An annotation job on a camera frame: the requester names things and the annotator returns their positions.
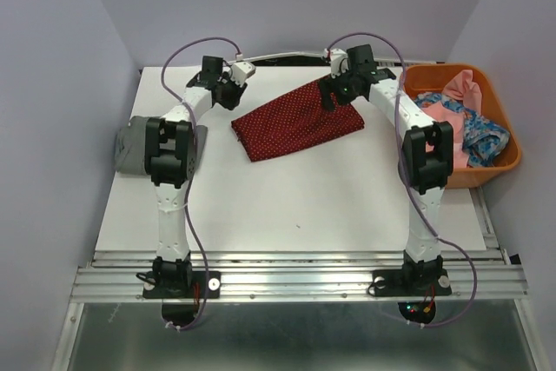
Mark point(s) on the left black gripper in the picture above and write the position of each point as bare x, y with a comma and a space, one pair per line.
238, 91

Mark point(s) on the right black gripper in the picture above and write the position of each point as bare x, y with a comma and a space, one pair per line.
329, 84

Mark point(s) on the red dotted skirt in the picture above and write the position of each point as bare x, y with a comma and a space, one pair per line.
293, 122

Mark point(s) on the grey skirt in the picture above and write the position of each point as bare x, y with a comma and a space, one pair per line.
130, 149

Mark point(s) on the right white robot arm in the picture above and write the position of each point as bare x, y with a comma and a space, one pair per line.
425, 159

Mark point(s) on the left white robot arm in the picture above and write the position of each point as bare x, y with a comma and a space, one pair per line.
172, 263

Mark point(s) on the orange plastic bin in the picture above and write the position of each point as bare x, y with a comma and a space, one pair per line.
434, 77

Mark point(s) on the pink garment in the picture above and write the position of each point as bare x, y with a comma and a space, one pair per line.
459, 101

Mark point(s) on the blue floral skirt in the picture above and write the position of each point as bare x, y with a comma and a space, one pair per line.
484, 140

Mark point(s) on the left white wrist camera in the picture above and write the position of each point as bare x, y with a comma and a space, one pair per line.
241, 71

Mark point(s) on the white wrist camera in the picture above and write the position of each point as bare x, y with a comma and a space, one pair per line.
241, 71
338, 61

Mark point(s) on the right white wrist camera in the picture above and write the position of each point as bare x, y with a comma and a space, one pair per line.
338, 61

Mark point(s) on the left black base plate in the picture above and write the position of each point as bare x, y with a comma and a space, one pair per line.
200, 287

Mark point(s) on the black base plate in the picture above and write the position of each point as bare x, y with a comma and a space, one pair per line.
394, 283
200, 287

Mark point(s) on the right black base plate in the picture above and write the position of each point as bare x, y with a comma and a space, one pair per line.
394, 283

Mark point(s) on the aluminium rail frame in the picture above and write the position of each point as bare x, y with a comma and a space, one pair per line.
291, 277

